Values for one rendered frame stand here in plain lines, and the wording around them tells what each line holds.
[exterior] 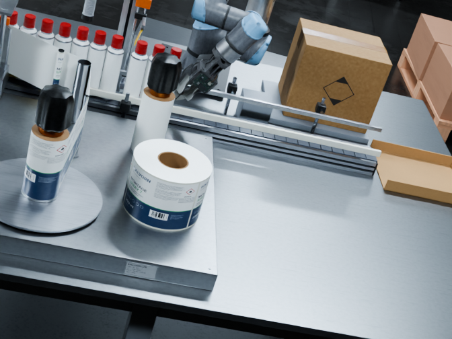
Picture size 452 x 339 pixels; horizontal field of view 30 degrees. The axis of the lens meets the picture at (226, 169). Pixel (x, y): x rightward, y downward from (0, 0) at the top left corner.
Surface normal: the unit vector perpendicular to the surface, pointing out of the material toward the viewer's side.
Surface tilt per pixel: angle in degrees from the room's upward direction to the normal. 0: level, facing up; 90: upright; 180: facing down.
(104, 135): 0
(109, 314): 0
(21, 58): 90
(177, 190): 90
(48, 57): 90
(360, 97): 90
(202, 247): 0
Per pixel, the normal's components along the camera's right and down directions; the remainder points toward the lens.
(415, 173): 0.26, -0.83
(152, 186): -0.35, 0.40
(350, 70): 0.02, 0.52
